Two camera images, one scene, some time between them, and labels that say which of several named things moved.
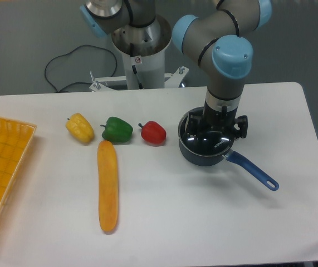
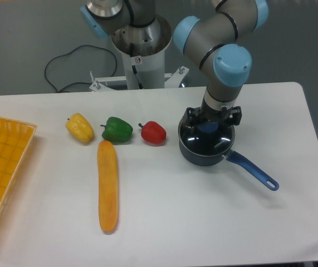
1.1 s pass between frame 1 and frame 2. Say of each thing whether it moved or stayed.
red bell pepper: stayed
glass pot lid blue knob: moved
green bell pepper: stayed
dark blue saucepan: stayed
